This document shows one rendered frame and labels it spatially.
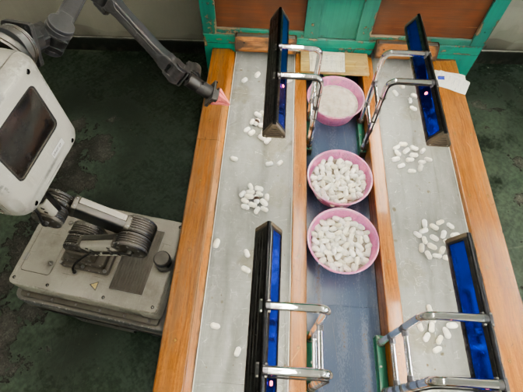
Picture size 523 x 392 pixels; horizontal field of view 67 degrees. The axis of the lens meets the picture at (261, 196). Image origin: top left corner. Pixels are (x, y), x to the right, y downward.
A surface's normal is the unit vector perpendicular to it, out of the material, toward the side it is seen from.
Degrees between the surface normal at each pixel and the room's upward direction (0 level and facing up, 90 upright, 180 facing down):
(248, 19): 90
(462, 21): 90
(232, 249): 0
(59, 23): 41
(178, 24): 90
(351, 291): 0
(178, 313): 0
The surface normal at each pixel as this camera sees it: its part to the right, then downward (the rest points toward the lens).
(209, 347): 0.01, -0.50
